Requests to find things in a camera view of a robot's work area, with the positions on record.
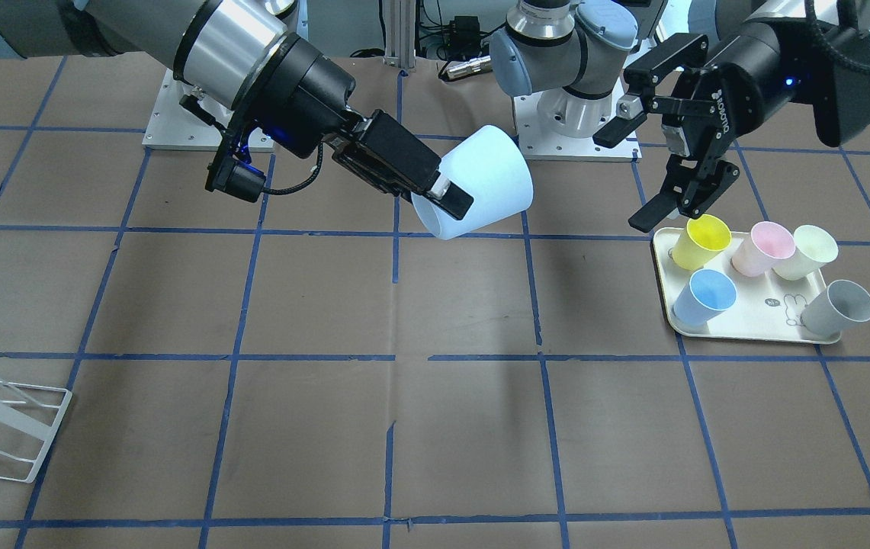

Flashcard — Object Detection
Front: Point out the pink plastic cup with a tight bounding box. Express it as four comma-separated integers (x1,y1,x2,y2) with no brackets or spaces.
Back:
731,221,796,278

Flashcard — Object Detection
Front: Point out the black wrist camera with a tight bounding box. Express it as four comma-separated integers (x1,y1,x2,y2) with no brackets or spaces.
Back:
204,150,266,203

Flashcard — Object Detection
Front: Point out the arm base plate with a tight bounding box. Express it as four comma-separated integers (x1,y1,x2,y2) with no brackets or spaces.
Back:
512,82,643,162
142,69,277,151

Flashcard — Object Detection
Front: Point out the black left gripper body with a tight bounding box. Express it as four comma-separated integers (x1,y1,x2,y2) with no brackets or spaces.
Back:
617,21,803,218

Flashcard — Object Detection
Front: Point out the cream plastic tray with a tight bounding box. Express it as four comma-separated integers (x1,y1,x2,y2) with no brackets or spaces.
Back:
651,228,842,345

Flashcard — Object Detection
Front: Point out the light blue plastic cup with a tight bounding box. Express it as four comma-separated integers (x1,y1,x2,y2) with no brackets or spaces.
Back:
413,125,535,240

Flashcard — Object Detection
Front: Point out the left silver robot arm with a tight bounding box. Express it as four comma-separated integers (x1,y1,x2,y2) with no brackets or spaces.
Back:
488,1,870,233

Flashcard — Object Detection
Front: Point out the grey plastic cup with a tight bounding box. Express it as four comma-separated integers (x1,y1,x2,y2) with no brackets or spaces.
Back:
801,279,870,336

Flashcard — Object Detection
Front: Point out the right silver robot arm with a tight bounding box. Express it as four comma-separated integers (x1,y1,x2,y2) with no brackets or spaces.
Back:
0,1,535,240

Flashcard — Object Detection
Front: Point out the pale green plastic cup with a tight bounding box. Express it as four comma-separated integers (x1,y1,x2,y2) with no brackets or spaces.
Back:
773,223,839,281

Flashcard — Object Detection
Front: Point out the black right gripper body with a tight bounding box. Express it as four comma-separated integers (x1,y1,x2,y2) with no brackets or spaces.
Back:
251,34,441,197

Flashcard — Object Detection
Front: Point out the yellow plastic cup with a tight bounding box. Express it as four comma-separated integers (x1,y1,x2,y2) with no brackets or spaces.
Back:
671,214,732,271

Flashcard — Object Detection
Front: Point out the aluminium frame post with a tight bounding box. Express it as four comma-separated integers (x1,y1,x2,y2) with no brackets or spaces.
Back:
381,0,419,73

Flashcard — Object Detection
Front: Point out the black power adapter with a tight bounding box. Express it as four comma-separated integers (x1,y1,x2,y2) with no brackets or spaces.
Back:
445,15,481,55

